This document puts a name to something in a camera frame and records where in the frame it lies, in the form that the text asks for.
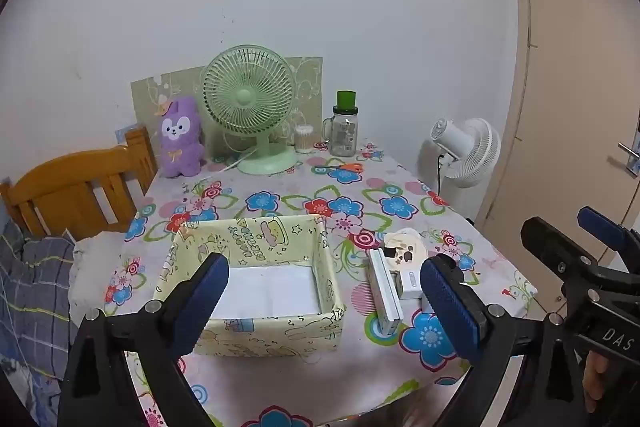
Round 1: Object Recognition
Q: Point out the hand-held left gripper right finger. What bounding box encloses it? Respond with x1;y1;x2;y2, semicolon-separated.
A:
419;254;588;427

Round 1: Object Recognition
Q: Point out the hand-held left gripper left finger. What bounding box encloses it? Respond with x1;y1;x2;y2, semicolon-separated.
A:
56;252;231;427

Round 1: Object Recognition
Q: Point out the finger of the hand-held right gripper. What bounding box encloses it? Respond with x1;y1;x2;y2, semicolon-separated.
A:
521;217;640;303
577;206;640;254

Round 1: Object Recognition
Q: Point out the yellow patterned storage box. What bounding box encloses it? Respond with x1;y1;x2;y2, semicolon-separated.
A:
152;214;346;358

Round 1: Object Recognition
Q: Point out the person's right hand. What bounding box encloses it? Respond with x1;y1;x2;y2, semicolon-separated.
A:
582;349;613;413

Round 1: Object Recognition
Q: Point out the white pillow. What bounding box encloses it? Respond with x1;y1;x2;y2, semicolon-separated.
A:
67;231;131;323

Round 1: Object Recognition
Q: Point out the white floor fan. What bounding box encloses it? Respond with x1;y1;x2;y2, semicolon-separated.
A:
431;117;502;220

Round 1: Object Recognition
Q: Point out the floral tablecloth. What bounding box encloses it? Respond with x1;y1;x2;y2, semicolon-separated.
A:
102;142;538;427

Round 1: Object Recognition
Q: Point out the beige door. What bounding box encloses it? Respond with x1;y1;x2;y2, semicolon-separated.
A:
475;0;640;268

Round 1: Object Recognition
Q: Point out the purple plush toy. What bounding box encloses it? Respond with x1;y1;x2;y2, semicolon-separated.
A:
157;96;207;179

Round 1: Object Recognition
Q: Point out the plaid blanket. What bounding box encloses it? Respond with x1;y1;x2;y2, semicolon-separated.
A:
0;222;101;427

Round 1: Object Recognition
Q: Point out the wooden chair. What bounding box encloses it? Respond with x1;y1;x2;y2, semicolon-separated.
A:
0;127;158;240

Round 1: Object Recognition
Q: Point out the clear cotton swab container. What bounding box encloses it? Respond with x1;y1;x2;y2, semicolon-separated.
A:
294;124;315;154

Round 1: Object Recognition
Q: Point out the glass jar with green lid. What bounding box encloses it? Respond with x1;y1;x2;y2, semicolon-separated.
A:
321;91;360;158

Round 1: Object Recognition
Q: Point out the green desk fan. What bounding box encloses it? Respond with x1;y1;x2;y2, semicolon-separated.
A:
200;47;299;176

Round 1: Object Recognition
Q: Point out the beige patterned board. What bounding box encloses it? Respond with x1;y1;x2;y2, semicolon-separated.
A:
131;56;323;158

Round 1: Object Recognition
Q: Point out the metal door handle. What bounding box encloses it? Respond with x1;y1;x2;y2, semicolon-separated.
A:
617;142;640;178

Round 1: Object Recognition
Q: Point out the white fan power cord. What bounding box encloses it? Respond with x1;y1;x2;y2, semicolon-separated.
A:
200;157;246;182

